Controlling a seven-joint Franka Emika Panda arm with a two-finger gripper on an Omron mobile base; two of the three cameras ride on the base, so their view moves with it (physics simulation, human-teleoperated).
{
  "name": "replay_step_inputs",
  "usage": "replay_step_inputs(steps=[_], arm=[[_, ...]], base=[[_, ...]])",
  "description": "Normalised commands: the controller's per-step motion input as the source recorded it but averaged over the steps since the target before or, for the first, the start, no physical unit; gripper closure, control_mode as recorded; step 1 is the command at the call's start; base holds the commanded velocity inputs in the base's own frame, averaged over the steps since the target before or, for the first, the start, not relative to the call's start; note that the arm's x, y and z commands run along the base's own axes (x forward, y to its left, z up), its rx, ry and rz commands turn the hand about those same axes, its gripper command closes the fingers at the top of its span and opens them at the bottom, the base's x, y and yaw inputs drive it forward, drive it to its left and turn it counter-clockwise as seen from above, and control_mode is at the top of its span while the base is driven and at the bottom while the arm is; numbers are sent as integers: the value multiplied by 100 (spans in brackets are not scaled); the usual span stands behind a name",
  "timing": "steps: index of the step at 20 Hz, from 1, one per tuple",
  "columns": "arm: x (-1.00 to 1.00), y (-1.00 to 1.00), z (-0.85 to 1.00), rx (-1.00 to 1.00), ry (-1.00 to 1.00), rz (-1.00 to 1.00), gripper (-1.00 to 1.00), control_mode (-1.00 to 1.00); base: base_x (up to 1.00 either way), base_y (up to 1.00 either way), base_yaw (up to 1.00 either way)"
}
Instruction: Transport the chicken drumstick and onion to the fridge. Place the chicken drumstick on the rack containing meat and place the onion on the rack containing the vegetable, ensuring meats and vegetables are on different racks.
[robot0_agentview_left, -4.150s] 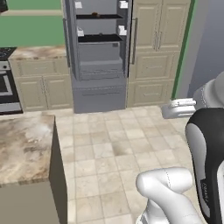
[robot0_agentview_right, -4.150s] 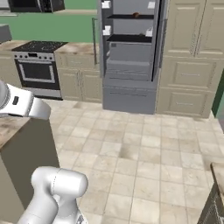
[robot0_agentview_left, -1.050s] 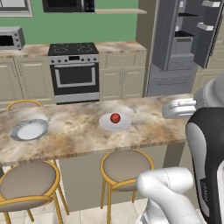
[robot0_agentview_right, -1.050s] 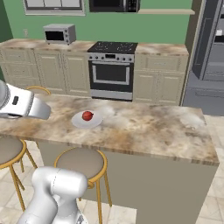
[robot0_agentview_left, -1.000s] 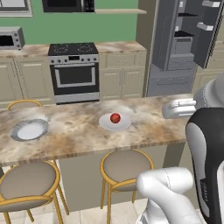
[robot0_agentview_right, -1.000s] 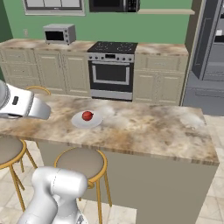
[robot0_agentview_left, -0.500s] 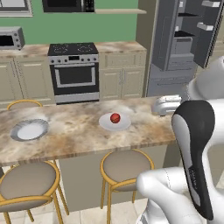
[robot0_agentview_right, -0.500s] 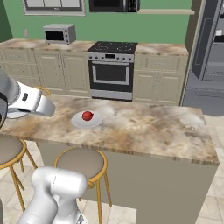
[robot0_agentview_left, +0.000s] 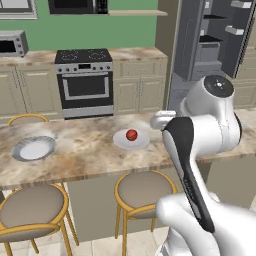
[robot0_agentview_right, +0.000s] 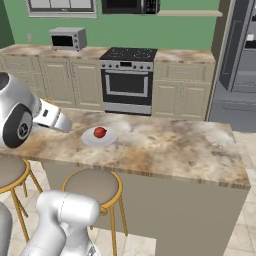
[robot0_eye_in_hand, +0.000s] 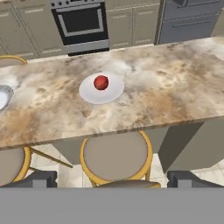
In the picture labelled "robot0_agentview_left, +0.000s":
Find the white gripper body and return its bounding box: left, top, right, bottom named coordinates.
left=149, top=110, right=177, bottom=131

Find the red onion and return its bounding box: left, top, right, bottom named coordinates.
left=125, top=128, right=139, bottom=142

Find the grey fridge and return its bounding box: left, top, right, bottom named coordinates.
left=167, top=0, right=256, bottom=113

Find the dark grey fridge door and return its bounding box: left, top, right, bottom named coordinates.
left=221, top=0, right=256, bottom=80

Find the beige cupboard run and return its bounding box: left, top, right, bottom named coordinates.
left=112, top=57, right=169, bottom=116
left=232, top=45, right=256, bottom=110
left=0, top=62, right=65, bottom=126

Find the yellow stool with grey seat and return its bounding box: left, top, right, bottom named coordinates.
left=114, top=170, right=178, bottom=256
left=7, top=113, right=50, bottom=127
left=0, top=182, right=80, bottom=256

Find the black and silver oven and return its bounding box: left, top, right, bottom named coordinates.
left=54, top=48, right=115, bottom=120

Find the grey rimmed white plate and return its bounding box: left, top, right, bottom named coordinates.
left=11, top=135, right=57, bottom=163

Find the black microwave oven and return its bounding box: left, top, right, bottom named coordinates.
left=47, top=0, right=110, bottom=15

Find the silver toaster oven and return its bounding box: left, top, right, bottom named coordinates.
left=0, top=30, right=30, bottom=58

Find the white framed window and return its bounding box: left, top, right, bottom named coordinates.
left=0, top=0, right=39, bottom=20

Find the beige wall shelf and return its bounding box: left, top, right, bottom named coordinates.
left=108, top=9, right=169, bottom=17

